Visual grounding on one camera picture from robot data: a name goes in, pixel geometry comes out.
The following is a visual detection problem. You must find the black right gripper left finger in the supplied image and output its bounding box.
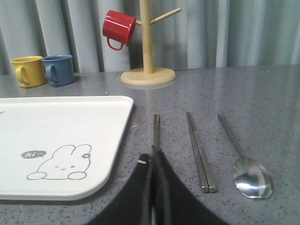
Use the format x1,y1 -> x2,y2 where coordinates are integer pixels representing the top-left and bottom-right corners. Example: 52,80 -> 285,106
88,154 -> 150,225

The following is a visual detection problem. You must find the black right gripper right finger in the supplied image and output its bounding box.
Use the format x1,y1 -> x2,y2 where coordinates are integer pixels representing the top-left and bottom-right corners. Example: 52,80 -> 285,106
152,146 -> 227,225

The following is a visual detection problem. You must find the steel chopstick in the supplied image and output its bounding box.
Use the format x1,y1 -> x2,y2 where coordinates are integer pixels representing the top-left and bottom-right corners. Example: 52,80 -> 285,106
186,112 -> 209,193
191,114 -> 217,193

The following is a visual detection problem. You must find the steel spoon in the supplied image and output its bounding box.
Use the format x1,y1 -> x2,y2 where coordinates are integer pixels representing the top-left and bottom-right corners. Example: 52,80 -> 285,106
217,114 -> 273,199

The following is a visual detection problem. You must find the steel fork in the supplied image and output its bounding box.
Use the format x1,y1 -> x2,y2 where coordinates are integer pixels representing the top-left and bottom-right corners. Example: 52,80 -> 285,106
154,114 -> 160,149

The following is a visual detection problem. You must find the cream rabbit tray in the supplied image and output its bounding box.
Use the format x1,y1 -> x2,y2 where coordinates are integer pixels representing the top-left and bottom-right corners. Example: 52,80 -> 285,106
0,96 -> 133,201

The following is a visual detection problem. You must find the wooden mug tree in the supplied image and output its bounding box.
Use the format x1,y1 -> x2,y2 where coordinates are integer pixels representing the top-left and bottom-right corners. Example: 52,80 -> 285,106
120,0 -> 181,86

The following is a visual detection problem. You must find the blue mug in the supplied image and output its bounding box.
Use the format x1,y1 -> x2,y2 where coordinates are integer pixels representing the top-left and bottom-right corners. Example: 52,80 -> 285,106
41,54 -> 75,86

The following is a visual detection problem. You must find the yellow mug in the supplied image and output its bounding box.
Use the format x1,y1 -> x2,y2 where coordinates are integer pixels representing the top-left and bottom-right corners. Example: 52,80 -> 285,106
10,56 -> 47,88

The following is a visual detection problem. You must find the red mug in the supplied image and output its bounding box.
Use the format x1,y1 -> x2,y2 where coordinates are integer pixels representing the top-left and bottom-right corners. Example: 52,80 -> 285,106
102,10 -> 136,51

